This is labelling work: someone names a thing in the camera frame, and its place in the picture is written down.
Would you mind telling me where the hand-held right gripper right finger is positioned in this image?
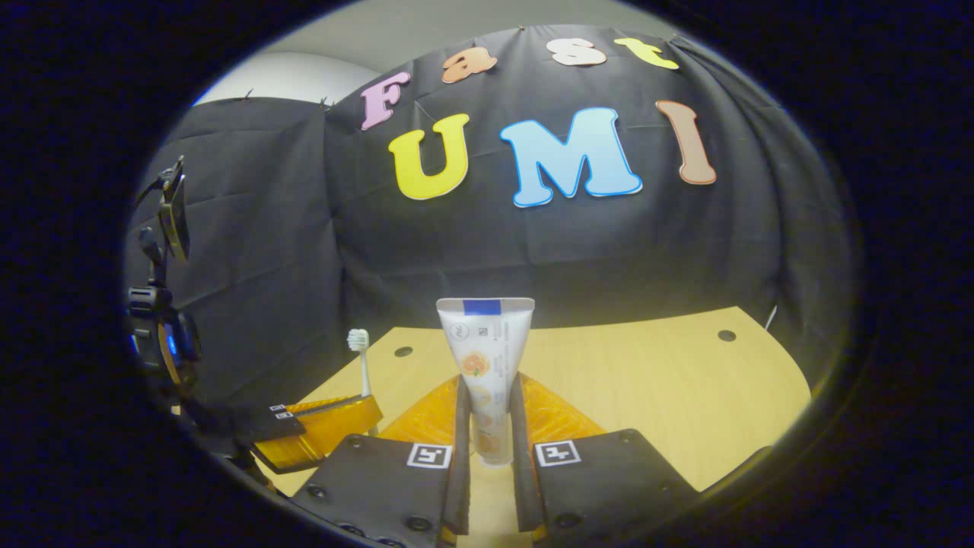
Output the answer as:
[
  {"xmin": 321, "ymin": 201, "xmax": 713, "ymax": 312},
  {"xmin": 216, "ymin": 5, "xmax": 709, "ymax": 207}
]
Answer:
[{"xmin": 508, "ymin": 371, "xmax": 701, "ymax": 546}]

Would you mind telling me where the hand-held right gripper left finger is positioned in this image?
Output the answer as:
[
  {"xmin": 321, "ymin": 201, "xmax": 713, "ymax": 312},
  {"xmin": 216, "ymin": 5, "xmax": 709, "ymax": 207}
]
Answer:
[{"xmin": 293, "ymin": 373, "xmax": 473, "ymax": 548}]

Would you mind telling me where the pale green toothbrush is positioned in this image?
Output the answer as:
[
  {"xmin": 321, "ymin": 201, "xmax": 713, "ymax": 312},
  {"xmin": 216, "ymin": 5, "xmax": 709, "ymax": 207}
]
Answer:
[{"xmin": 347, "ymin": 328, "xmax": 375, "ymax": 398}]

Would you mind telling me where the white toothpaste tube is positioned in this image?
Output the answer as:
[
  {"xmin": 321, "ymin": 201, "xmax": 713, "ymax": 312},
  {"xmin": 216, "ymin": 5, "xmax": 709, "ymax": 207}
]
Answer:
[{"xmin": 436, "ymin": 297, "xmax": 536, "ymax": 467}]

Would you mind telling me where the wooden desktop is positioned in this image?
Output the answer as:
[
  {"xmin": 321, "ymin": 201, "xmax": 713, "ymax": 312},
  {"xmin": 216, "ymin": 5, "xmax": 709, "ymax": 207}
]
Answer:
[{"xmin": 259, "ymin": 306, "xmax": 813, "ymax": 548}]

